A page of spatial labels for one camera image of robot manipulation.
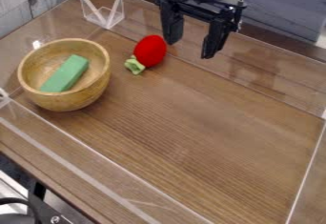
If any red plush strawberry toy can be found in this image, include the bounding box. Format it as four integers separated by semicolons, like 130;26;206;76
125;35;168;75

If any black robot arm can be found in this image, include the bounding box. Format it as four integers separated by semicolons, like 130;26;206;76
156;0;248;59

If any black metal table clamp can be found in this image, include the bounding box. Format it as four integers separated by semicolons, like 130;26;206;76
29;180;74;224

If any green rectangular block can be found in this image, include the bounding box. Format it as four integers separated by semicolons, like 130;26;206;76
41;54;90;92

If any black cable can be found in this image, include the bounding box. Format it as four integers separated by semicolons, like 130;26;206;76
0;196;38;224

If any clear acrylic corner bracket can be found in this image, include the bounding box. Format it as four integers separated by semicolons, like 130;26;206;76
81;0;125;30

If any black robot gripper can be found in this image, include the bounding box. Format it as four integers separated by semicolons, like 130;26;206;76
156;0;248;59

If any brown wooden bowl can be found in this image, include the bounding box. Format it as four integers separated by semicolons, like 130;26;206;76
18;38;112;112

